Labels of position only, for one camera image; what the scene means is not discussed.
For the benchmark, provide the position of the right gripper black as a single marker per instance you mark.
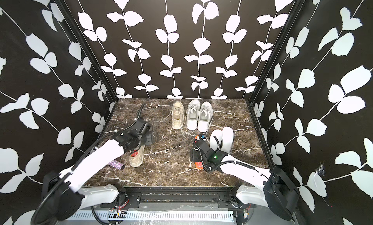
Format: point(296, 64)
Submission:
point(194, 155)

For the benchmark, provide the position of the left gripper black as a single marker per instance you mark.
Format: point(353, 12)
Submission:
point(150, 137)

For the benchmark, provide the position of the red fuzzy insole orange trim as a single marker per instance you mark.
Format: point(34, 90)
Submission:
point(199, 166)

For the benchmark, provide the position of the white shoe insole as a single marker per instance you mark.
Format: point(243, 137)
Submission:
point(216, 139)
point(227, 139)

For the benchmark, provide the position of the beige sneaker one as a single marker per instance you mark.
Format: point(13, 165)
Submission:
point(177, 115)
point(138, 160)

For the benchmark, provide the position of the white sneaker one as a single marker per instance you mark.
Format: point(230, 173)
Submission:
point(192, 114)
point(205, 117)

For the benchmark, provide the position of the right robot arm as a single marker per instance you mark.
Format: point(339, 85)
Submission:
point(269, 188)

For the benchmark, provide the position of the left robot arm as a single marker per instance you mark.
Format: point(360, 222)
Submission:
point(64, 193)

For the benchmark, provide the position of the white slotted cable duct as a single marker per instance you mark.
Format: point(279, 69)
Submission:
point(135, 215)

